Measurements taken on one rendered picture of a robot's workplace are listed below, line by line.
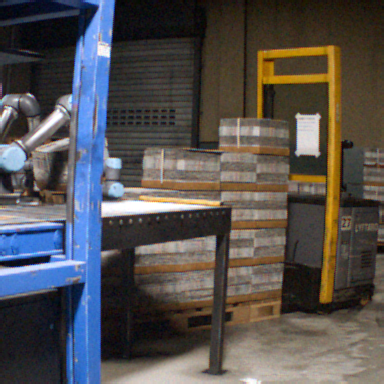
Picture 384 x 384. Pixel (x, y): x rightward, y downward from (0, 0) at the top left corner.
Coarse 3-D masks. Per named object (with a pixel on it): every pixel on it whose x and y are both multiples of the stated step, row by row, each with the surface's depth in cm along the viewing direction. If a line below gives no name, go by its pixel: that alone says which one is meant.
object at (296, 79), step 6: (264, 78) 539; (270, 78) 534; (276, 78) 529; (282, 78) 525; (288, 78) 520; (294, 78) 515; (300, 78) 511; (306, 78) 506; (312, 78) 502; (318, 78) 498; (324, 78) 493; (264, 84) 541; (270, 84) 537; (276, 84) 534; (282, 84) 528; (288, 84) 526
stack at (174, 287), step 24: (144, 192) 415; (168, 192) 426; (192, 192) 437; (216, 192) 449; (240, 192) 461; (240, 216) 462; (192, 240) 439; (240, 240) 464; (120, 264) 408; (144, 264) 419; (120, 288) 410; (144, 288) 420; (168, 288) 431; (192, 288) 441; (240, 288) 467; (168, 312) 431; (192, 312) 443; (240, 312) 468; (144, 336) 421
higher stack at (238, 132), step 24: (240, 120) 482; (264, 120) 471; (240, 144) 482; (264, 144) 472; (288, 144) 486; (264, 168) 472; (288, 168) 486; (264, 192) 474; (264, 216) 475; (264, 240) 476; (264, 264) 480; (264, 288) 480; (264, 312) 482
